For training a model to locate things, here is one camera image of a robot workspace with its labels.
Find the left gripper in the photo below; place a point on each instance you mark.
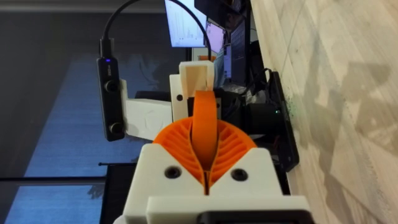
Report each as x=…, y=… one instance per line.
x=146, y=118

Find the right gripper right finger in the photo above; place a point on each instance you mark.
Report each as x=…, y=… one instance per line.
x=248, y=168

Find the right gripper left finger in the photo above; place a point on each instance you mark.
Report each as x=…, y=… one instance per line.
x=155, y=168

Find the small computer monitor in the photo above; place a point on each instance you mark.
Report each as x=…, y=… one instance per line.
x=215, y=37

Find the large computer monitor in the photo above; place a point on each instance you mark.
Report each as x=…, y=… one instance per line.
x=184, y=23

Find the black metal bar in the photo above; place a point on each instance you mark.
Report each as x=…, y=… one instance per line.
x=53, y=180

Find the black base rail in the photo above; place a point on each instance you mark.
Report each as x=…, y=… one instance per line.
x=284, y=124

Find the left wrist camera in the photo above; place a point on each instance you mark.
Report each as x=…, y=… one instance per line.
x=110, y=93

